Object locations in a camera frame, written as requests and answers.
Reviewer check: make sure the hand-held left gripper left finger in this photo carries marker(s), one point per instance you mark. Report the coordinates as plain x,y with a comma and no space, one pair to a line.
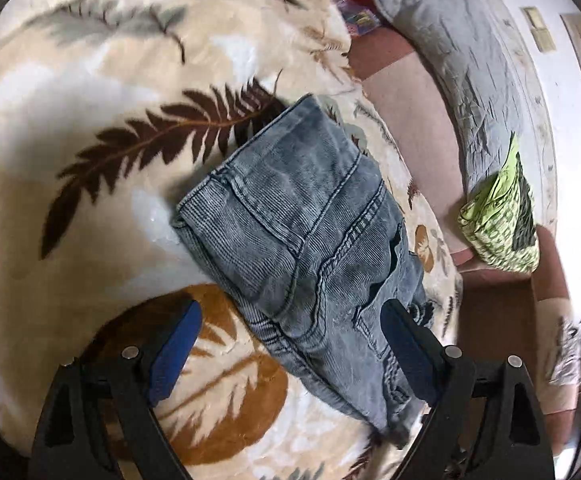
173,355

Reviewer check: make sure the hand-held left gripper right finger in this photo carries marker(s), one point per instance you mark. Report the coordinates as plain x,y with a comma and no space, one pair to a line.
410,355

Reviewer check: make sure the grey washed denim pants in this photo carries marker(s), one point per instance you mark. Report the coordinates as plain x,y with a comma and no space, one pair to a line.
295,220

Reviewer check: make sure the grey crumpled cloth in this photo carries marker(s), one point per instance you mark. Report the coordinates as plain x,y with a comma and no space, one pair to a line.
565,350

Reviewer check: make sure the green patterned quilt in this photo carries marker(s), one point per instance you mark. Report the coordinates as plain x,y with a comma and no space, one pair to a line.
490,220

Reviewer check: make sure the brown and pink sofa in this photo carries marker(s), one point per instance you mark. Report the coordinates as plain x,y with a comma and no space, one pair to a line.
405,105

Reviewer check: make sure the cream leaf-print blanket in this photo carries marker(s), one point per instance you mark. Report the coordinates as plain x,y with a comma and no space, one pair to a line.
70,75

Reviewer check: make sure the grey quilted pillow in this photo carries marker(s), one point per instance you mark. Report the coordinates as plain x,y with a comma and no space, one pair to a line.
450,50

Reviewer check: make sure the colourful snack packets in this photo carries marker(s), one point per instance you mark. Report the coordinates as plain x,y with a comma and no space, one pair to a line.
358,17

